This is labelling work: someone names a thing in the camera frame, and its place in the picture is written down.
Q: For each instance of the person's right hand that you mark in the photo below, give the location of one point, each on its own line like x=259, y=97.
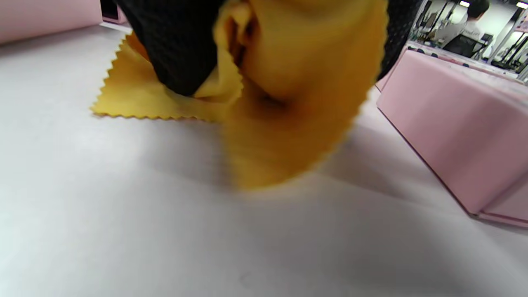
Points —
x=177, y=45

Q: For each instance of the pink floral jewelry box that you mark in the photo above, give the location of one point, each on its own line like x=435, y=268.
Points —
x=453, y=123
x=117, y=17
x=383, y=80

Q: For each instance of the pink jewelry box drawer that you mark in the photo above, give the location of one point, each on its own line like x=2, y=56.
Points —
x=45, y=16

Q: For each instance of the yellow cleaning cloth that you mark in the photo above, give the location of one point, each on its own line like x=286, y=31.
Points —
x=288, y=123

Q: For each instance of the black office chair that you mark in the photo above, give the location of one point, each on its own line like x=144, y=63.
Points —
x=466, y=45

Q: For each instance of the row of ceiling lights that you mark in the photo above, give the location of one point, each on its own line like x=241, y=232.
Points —
x=465, y=3

